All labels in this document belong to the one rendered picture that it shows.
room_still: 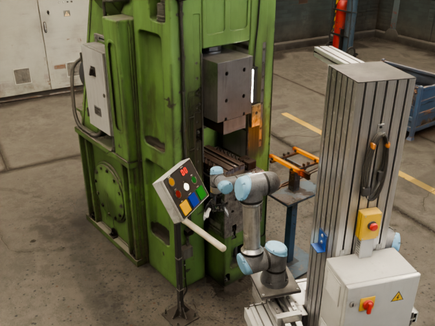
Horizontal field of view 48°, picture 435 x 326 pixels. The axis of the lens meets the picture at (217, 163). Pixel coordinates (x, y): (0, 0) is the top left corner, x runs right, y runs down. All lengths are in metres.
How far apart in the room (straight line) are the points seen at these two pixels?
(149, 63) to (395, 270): 2.06
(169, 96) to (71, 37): 5.25
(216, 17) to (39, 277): 2.46
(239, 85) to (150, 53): 0.63
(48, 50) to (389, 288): 6.88
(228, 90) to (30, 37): 5.32
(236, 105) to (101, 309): 1.79
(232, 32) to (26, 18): 5.17
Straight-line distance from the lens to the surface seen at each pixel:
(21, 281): 4.30
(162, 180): 2.90
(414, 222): 5.04
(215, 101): 3.22
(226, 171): 3.47
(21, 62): 8.21
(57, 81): 8.39
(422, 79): 7.45
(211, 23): 3.23
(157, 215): 3.90
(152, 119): 3.53
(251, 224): 2.45
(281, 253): 2.59
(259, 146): 3.82
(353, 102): 1.96
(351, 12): 10.31
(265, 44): 3.58
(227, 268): 3.85
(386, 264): 2.30
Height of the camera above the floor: 2.58
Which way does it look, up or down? 27 degrees down
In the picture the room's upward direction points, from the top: straight up
